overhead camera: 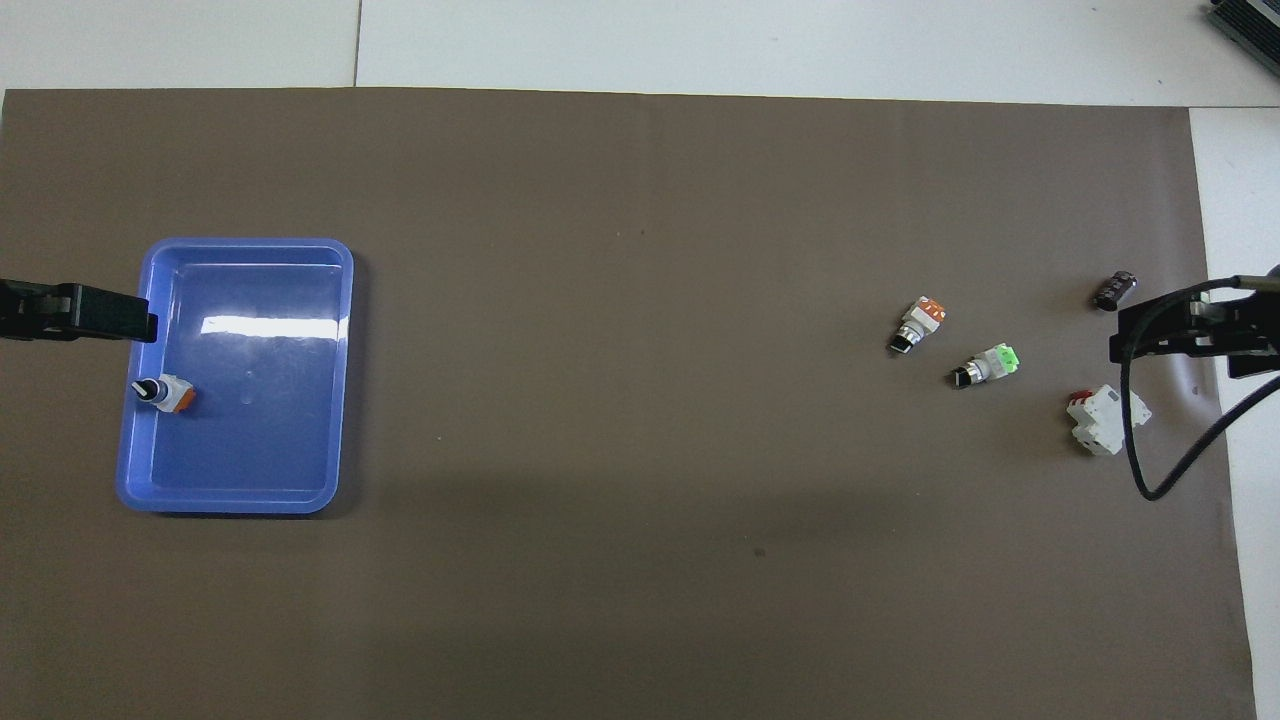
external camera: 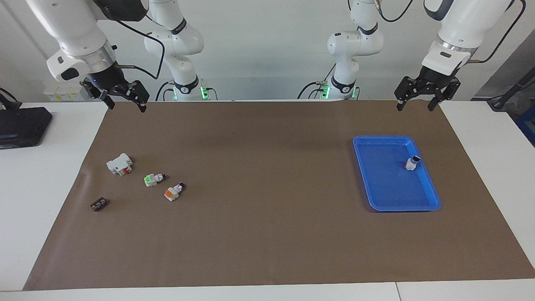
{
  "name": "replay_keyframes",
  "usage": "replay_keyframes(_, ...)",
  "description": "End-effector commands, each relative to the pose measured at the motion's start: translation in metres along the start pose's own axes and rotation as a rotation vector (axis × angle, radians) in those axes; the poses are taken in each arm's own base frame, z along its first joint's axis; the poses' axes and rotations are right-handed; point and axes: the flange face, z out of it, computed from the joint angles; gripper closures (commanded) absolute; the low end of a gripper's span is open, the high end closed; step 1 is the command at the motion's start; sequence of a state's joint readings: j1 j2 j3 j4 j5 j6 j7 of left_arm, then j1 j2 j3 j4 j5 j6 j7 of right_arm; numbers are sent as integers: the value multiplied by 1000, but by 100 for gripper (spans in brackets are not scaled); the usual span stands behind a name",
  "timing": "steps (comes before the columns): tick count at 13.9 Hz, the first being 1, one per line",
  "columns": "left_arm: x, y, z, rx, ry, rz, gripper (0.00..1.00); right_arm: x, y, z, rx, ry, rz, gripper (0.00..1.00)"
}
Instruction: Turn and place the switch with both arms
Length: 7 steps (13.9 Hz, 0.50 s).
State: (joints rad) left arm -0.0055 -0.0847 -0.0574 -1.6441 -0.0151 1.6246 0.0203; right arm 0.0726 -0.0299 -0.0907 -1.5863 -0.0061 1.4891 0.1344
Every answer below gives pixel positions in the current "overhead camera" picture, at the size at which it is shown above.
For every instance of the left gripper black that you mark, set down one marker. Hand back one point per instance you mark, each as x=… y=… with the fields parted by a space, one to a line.
x=30 y=312

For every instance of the black electronics box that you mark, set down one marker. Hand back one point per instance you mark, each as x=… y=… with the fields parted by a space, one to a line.
x=1250 y=25

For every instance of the orange-backed selector switch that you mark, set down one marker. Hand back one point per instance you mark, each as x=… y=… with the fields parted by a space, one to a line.
x=918 y=325
x=168 y=394

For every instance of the white circuit breaker red lever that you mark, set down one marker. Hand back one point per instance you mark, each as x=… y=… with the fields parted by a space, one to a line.
x=1100 y=420

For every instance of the blue plastic tray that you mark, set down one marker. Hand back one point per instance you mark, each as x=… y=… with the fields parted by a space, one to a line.
x=250 y=440

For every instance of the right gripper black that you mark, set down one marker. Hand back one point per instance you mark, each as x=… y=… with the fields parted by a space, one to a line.
x=1250 y=325

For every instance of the brown table mat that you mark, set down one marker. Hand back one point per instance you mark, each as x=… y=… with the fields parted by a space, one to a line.
x=640 y=400

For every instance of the small dark terminal block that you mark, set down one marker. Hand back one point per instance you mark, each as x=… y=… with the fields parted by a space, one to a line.
x=1115 y=290

